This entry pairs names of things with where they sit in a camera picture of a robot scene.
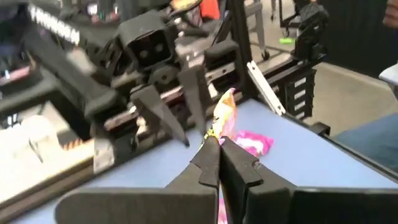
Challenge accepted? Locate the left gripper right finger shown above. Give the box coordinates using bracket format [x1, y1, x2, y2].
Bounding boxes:
[220, 136, 398, 224]

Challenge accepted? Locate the silver aluminium rail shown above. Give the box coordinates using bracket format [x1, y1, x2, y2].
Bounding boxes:
[246, 60, 287, 116]

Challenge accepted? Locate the yellow Sour Patch candy packet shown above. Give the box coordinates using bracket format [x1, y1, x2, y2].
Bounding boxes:
[203, 87, 239, 224]

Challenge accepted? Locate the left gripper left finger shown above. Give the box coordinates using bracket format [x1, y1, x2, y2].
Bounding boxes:
[54, 136, 221, 224]

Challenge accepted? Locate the purple Skittles candy packet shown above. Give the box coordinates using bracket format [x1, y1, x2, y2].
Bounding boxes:
[231, 129, 275, 158]

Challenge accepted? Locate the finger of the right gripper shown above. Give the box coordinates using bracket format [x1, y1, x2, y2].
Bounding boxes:
[84, 84, 190, 147]
[177, 40, 240, 134]

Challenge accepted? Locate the black labelled drawer cabinet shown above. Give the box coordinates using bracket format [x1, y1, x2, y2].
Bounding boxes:
[266, 65, 318, 121]

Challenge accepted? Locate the black device on stand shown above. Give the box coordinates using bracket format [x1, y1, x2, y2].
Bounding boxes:
[292, 2, 330, 62]

